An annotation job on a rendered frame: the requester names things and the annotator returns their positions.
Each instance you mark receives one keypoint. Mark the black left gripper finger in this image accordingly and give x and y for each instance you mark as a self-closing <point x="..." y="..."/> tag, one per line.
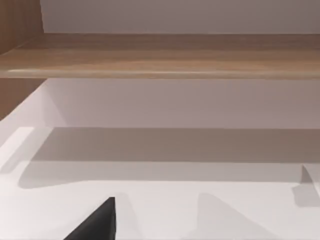
<point x="103" y="222"/>

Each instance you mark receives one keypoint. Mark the wooden open shelf unit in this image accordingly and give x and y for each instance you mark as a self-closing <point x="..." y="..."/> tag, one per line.
<point x="160" y="56"/>

